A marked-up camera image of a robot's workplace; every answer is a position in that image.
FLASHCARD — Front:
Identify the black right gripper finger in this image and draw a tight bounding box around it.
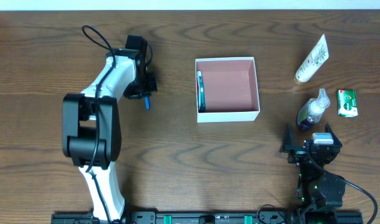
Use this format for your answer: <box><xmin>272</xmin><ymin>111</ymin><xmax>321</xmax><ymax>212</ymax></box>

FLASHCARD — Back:
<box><xmin>325</xmin><ymin>123</ymin><xmax>340</xmax><ymax>144</ymax></box>
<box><xmin>282</xmin><ymin>123</ymin><xmax>293</xmax><ymax>147</ymax></box>

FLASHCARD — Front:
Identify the blue disposable razor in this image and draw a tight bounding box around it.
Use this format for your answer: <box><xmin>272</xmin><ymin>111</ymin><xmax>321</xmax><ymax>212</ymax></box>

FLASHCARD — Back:
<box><xmin>145</xmin><ymin>96</ymin><xmax>150</xmax><ymax>110</ymax></box>

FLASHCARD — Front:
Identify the red teal toothpaste tube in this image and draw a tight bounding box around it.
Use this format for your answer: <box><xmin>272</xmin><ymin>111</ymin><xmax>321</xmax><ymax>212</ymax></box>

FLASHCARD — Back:
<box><xmin>196</xmin><ymin>71</ymin><xmax>206</xmax><ymax>113</ymax></box>

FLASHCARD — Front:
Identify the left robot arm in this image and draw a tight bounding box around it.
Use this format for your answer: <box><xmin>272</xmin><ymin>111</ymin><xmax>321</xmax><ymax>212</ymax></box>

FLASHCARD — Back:
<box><xmin>62</xmin><ymin>47</ymin><xmax>156</xmax><ymax>223</ymax></box>

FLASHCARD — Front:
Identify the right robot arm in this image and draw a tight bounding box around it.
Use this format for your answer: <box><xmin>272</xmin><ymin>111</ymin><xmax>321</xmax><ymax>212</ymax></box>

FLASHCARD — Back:
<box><xmin>280</xmin><ymin>124</ymin><xmax>345</xmax><ymax>223</ymax></box>

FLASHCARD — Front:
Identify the green soap bar pack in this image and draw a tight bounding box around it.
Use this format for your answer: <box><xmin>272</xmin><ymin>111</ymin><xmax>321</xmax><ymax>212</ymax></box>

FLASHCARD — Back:
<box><xmin>337</xmin><ymin>90</ymin><xmax>358</xmax><ymax>118</ymax></box>

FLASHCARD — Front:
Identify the clear foam pump bottle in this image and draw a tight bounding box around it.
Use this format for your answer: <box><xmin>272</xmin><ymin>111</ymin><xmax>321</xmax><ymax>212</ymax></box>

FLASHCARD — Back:
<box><xmin>297</xmin><ymin>88</ymin><xmax>330</xmax><ymax>131</ymax></box>

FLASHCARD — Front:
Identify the white leaf-print lotion tube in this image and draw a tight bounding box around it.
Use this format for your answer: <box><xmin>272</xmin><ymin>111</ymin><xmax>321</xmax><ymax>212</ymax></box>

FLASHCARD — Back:
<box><xmin>294</xmin><ymin>34</ymin><xmax>330</xmax><ymax>83</ymax></box>

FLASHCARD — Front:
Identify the white square box pink inside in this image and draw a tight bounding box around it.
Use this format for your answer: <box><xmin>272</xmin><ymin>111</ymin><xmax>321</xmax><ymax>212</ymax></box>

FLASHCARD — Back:
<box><xmin>195</xmin><ymin>57</ymin><xmax>260</xmax><ymax>123</ymax></box>

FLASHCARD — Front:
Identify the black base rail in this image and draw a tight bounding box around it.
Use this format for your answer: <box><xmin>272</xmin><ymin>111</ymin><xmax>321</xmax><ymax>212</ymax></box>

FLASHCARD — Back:
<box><xmin>50</xmin><ymin>210</ymin><xmax>364</xmax><ymax>224</ymax></box>

